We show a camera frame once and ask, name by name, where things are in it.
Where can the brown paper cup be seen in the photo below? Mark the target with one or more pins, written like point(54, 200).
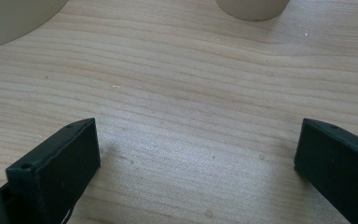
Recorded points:
point(251, 7)

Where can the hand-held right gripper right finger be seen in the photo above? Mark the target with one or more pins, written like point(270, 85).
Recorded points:
point(341, 168)

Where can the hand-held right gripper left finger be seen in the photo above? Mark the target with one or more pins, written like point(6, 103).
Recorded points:
point(56, 168)

